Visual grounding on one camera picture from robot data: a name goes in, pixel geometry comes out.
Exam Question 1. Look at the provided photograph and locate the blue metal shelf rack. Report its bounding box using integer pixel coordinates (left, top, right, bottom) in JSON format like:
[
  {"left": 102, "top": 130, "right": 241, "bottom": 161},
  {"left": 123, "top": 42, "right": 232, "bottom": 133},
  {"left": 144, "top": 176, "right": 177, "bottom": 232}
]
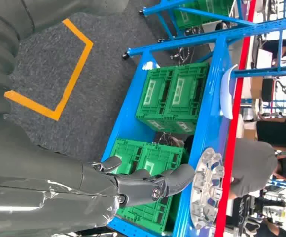
[
  {"left": 101, "top": 0, "right": 286, "bottom": 237},
  {"left": 139, "top": 0, "right": 256, "bottom": 43}
]

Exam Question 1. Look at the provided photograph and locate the white plastic trim part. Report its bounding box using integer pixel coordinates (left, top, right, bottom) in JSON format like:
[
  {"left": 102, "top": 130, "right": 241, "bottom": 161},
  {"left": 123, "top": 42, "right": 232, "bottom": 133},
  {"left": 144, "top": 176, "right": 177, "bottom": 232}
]
[{"left": 220, "top": 64, "right": 238, "bottom": 120}]

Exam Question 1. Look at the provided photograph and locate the green folded plastic crate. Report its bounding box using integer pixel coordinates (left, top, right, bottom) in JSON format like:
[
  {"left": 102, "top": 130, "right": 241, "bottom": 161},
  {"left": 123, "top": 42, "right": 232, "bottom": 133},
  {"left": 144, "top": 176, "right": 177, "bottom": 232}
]
[
  {"left": 163, "top": 62, "right": 210, "bottom": 135},
  {"left": 109, "top": 139, "right": 149, "bottom": 226},
  {"left": 172, "top": 0, "right": 235, "bottom": 30},
  {"left": 135, "top": 66, "right": 175, "bottom": 131},
  {"left": 136, "top": 143, "right": 190, "bottom": 235}
]

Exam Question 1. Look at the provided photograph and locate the red barrier belt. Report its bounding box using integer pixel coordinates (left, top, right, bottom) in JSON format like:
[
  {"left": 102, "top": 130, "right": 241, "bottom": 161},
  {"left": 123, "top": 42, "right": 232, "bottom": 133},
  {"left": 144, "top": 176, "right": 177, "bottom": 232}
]
[{"left": 214, "top": 0, "right": 257, "bottom": 237}]

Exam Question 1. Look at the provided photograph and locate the brown cardboard box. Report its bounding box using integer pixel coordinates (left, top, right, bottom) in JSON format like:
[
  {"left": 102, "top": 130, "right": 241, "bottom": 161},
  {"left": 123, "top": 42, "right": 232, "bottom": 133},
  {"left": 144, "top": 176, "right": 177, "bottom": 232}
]
[
  {"left": 250, "top": 77, "right": 264, "bottom": 99},
  {"left": 243, "top": 121, "right": 257, "bottom": 141}
]

